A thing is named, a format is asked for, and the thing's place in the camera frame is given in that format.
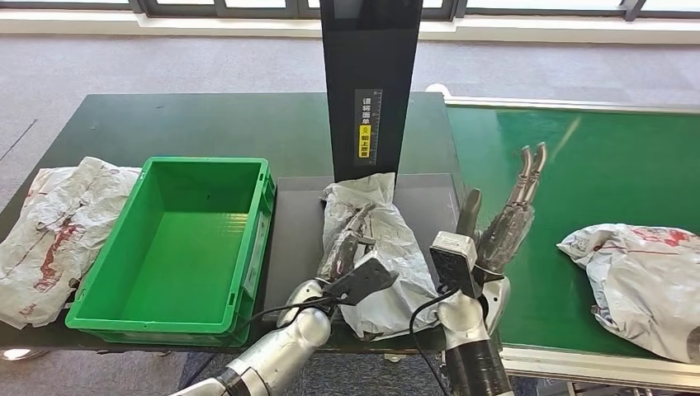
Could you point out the yellow and black label sticker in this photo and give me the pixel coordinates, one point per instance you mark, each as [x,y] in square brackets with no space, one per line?
[365,142]

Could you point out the green plastic crate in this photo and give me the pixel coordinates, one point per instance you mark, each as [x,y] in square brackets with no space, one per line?
[164,262]

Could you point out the black inbound scanner machine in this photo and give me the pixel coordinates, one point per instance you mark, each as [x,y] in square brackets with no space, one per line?
[372,65]

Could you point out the white parcel with red print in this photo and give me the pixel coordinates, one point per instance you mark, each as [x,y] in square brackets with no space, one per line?
[65,229]

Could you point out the small metal table bracket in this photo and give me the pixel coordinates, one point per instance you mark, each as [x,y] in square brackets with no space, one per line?
[395,358]

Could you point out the dark green table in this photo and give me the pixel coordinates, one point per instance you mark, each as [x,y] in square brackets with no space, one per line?
[246,109]

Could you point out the plain grey parcel bag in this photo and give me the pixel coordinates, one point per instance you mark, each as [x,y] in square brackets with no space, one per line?
[393,235]

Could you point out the grey parcel with brown tape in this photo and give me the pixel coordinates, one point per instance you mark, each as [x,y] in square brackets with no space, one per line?
[640,284]

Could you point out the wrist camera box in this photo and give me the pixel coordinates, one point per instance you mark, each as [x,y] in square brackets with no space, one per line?
[453,257]
[363,279]

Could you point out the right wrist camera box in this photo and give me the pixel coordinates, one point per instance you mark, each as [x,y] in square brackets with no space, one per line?
[453,257]

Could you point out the pale round table foot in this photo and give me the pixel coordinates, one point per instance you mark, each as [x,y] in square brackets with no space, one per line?
[16,354]

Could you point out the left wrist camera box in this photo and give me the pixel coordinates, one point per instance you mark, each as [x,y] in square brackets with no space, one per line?
[363,279]

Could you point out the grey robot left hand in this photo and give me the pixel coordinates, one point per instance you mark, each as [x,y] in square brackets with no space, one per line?
[344,251]

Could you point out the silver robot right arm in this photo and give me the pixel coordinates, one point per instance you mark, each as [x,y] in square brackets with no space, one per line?
[465,328]

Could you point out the green conveyor belt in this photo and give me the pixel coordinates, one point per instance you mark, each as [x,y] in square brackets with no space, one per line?
[601,164]

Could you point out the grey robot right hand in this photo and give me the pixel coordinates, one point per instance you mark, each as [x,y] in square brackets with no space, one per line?
[506,235]

